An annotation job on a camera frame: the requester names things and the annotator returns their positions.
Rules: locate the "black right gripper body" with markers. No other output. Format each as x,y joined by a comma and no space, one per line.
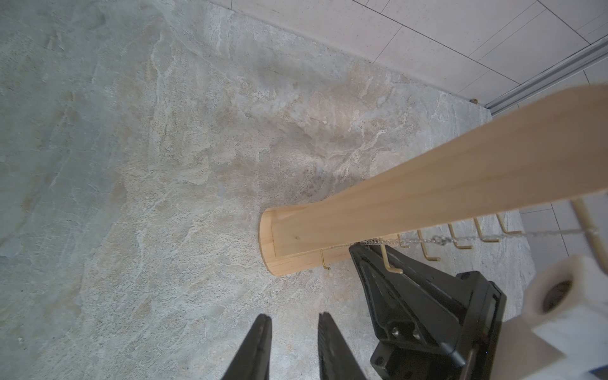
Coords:
483,324

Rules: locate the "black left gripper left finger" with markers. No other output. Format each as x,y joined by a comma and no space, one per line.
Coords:
252,360

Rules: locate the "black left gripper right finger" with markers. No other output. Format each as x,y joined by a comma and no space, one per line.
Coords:
336,361

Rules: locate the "wooden jewelry display stand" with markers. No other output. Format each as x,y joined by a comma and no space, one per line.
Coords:
552,150

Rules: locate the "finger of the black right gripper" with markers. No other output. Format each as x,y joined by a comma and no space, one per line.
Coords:
418,307

